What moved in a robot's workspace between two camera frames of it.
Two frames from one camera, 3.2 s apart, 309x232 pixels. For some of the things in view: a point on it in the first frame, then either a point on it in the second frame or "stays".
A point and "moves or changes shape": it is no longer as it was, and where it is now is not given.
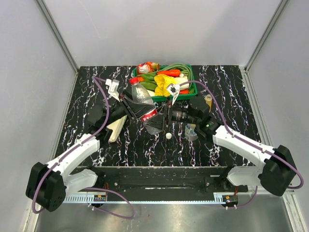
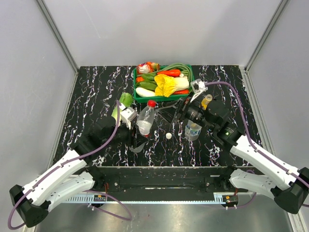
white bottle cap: (168, 135) stays
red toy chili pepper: (171, 73) stays
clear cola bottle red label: (139, 92) moves or changes shape
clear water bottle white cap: (189, 133) stays
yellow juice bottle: (208, 98) stays
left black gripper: (135, 108) to (134, 139)
